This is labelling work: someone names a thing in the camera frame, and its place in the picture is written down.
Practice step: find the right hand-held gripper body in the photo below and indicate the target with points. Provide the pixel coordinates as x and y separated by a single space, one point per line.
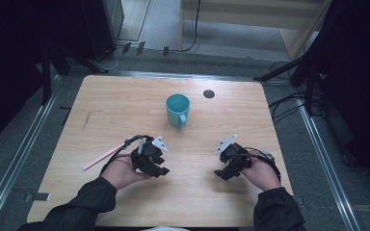
236 155

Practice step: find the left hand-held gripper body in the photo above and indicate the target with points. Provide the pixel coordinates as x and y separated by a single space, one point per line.
144 157

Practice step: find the dark cabinet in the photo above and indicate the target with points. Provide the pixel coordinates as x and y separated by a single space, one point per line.
104 25

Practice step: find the teal mug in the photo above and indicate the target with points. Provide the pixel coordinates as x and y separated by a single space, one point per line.
177 110

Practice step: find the light wooden partition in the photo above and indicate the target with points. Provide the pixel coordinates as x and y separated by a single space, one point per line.
298 35

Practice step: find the dark round table grommet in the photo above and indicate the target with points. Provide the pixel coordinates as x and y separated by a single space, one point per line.
209 94

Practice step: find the person's left hand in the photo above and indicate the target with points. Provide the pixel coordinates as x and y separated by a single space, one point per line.
122 173

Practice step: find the metal floor rail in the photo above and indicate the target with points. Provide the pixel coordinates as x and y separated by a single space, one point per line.
16 154
327 166
186 76

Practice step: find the dark power plug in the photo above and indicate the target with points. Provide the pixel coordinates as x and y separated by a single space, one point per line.
166 50
126 47
140 47

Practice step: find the black stand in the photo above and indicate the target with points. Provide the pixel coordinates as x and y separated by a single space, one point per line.
308 86
46 80

